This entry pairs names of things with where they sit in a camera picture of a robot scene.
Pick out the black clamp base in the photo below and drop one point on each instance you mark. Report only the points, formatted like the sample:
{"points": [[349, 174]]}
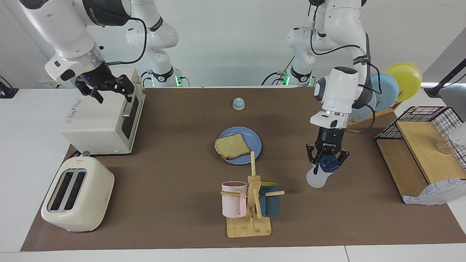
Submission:
{"points": [[7, 92]]}

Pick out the white toaster oven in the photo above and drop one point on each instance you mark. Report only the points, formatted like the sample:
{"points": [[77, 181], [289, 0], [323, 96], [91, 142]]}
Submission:
{"points": [[98, 127]]}

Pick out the translucent bottle navy cap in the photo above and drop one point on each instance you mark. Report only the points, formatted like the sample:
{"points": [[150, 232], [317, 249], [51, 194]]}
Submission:
{"points": [[316, 180]]}

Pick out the blue round plate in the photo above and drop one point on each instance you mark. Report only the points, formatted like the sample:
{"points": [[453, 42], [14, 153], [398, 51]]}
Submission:
{"points": [[253, 140]]}

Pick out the white patterned cloth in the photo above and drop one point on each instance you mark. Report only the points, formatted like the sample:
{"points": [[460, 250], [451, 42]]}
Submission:
{"points": [[437, 193]]}

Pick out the pink mug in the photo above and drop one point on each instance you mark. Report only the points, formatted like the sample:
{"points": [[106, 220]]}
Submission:
{"points": [[233, 205]]}

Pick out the small blue call bell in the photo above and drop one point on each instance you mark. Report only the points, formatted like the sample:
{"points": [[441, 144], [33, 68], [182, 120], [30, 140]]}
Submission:
{"points": [[238, 104]]}

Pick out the yellow plate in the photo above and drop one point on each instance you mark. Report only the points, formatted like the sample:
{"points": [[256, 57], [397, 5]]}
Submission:
{"points": [[409, 78]]}

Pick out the wooden mug tree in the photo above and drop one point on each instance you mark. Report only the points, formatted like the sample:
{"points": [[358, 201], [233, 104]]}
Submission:
{"points": [[251, 227]]}

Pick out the light blue plate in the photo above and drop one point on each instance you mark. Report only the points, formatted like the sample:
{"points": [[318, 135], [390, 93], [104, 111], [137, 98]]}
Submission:
{"points": [[387, 91]]}

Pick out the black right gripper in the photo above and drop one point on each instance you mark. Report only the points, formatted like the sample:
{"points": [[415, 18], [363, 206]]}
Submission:
{"points": [[97, 79]]}

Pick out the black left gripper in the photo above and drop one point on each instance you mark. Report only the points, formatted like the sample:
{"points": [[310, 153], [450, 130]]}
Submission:
{"points": [[329, 140]]}

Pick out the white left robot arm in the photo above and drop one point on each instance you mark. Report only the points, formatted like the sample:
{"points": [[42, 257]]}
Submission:
{"points": [[338, 91]]}

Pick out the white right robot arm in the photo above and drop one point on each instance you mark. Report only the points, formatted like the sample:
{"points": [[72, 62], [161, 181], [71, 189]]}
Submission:
{"points": [[62, 29]]}

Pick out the clear glass cup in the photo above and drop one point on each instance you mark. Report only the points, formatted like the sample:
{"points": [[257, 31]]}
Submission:
{"points": [[444, 148]]}

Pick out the grey plate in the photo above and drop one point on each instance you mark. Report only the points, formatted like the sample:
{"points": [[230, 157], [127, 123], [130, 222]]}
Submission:
{"points": [[366, 112]]}

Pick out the teal mug yellow inside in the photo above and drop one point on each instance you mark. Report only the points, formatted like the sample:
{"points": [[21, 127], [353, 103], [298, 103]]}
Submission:
{"points": [[271, 205]]}

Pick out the toasted bread slice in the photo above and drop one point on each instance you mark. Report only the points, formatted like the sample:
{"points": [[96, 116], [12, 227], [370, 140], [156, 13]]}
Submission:
{"points": [[231, 146]]}

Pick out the wooden plate rack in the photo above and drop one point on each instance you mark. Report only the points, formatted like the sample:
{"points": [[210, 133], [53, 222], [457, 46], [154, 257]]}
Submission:
{"points": [[386, 110]]}

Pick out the white power socket box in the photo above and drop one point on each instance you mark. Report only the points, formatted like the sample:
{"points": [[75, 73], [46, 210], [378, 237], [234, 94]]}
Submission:
{"points": [[49, 86]]}

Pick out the cream two-slot toaster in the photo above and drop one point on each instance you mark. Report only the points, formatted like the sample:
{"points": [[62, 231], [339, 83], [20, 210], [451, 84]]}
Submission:
{"points": [[91, 196]]}

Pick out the brown table mat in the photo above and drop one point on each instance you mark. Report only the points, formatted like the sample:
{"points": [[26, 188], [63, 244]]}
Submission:
{"points": [[174, 182]]}

